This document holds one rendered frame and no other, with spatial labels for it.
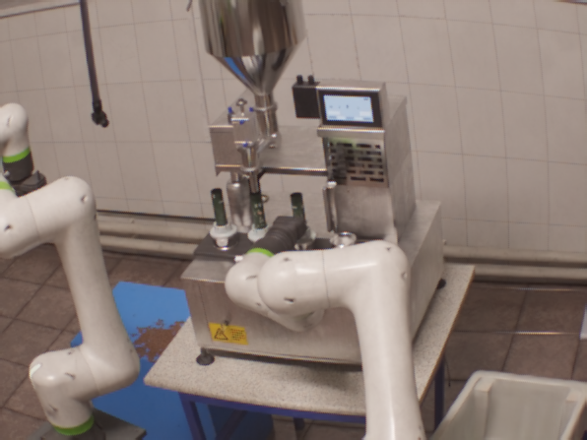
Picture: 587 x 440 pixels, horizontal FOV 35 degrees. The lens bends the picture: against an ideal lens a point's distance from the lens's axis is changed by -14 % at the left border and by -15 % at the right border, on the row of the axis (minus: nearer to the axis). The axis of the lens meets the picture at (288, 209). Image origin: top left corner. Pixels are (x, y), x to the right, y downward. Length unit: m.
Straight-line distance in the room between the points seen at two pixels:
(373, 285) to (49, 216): 0.66
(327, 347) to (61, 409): 0.83
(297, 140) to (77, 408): 1.11
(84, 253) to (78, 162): 2.87
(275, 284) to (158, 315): 1.49
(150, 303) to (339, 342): 0.97
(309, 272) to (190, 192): 2.79
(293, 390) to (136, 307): 0.92
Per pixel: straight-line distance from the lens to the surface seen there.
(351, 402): 2.61
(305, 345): 2.69
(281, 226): 2.55
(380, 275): 1.90
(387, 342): 1.87
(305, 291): 1.91
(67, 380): 2.19
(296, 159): 2.76
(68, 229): 2.04
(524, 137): 4.05
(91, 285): 2.12
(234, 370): 2.79
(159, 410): 3.31
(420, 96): 4.08
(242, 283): 2.35
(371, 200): 2.65
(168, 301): 3.43
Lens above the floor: 2.39
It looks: 28 degrees down
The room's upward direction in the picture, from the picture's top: 8 degrees counter-clockwise
